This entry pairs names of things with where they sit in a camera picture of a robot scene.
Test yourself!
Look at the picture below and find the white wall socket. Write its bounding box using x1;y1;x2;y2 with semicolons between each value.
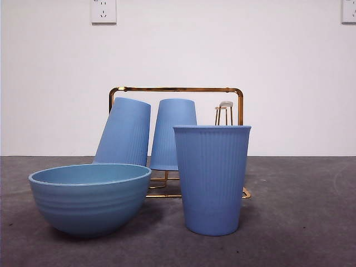
91;0;117;24
342;0;356;24

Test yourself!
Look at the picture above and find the gold wire cup rack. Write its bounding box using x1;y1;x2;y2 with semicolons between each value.
107;86;251;200

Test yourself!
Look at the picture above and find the light blue ribbed bowl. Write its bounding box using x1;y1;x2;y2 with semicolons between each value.
28;163;153;238

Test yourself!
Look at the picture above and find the tilted blue ribbed cup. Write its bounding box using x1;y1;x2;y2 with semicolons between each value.
93;96;152;167

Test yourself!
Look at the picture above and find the blue ribbed cup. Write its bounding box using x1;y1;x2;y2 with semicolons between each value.
172;125;252;237
149;98;198;171
93;96;152;167

